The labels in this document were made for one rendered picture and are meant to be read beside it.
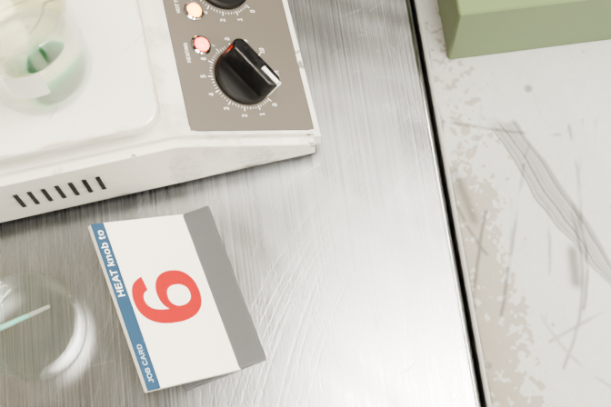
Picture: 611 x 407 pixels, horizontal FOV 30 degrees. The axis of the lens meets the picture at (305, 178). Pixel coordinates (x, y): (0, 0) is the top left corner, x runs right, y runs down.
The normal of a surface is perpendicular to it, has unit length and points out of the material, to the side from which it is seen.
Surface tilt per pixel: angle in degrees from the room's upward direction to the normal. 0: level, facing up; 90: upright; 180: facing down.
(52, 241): 0
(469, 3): 1
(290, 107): 30
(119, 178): 90
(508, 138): 0
